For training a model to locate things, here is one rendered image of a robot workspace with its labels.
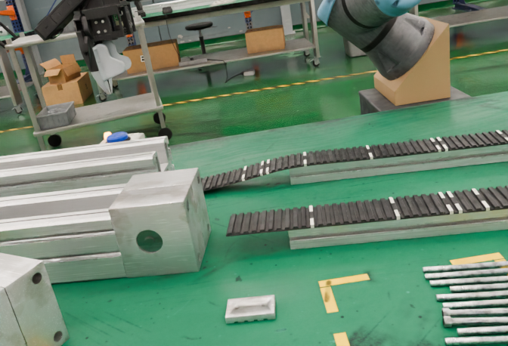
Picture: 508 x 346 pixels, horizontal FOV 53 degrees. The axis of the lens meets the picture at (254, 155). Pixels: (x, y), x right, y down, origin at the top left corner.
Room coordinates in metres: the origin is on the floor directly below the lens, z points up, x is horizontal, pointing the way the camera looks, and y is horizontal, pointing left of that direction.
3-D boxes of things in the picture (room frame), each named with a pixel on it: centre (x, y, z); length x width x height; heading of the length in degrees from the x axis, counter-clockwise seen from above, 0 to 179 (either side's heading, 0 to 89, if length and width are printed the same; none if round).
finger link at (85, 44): (0.89, 0.25, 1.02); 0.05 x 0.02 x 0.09; 173
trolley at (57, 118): (3.72, 1.13, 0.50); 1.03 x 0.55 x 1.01; 102
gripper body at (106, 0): (0.91, 0.22, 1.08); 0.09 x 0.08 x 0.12; 83
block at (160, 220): (0.59, 0.12, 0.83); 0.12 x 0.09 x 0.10; 173
